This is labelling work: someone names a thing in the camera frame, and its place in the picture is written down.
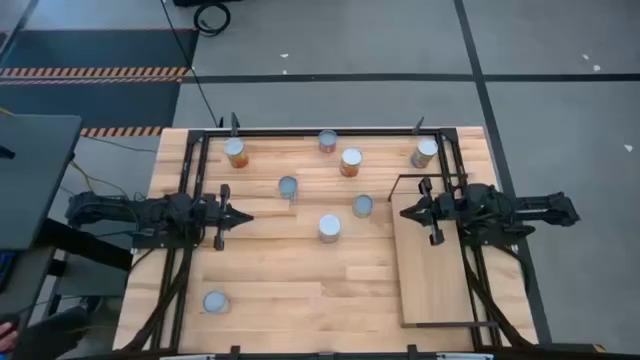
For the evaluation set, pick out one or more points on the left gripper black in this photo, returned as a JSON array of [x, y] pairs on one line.
[[222, 215]]

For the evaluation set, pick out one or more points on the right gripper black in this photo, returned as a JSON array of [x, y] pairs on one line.
[[440, 210]]

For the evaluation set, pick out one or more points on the short green dotted can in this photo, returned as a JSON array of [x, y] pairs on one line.
[[362, 205]]

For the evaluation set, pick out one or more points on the short sliced carrots can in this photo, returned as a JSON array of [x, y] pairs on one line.
[[288, 187]]

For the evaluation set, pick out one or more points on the tall peaches label can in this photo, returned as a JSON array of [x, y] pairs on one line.
[[329, 228], [424, 152]]

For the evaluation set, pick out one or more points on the tall orange label can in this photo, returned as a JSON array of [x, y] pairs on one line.
[[236, 152], [350, 161]]

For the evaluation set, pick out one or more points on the short silver-lidded can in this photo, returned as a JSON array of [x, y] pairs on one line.
[[216, 302]]

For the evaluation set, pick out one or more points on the small pink label can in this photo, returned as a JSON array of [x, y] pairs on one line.
[[327, 141]]

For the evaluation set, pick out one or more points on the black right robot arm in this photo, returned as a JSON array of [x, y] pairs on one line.
[[540, 205]]

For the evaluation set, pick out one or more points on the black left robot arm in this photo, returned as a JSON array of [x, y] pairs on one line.
[[115, 210]]

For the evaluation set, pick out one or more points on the white flat bar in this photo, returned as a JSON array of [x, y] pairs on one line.
[[465, 357], [187, 357]]

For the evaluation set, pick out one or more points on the black desk support beam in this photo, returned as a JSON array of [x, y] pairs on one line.
[[85, 245]]

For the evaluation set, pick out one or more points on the grey desk top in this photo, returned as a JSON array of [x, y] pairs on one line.
[[35, 175]]

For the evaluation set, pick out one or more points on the person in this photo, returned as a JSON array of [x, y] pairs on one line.
[[55, 335]]

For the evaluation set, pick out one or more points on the black hazard-striped floor mat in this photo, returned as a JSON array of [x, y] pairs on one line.
[[100, 50]]

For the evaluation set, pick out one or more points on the black box on floor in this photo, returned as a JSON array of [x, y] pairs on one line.
[[200, 2]]

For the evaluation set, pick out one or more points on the backlit keyboard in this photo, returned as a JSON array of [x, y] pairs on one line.
[[5, 270]]

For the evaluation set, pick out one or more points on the person's hand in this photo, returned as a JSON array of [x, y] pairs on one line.
[[7, 337]]

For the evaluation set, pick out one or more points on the wooden shelf with black frame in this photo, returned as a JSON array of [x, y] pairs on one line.
[[430, 280]]

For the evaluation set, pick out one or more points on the black frame clamp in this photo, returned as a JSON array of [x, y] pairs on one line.
[[234, 124], [411, 351], [417, 126], [234, 352]]

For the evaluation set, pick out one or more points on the black metal rig frame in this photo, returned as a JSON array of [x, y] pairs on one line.
[[280, 132]]

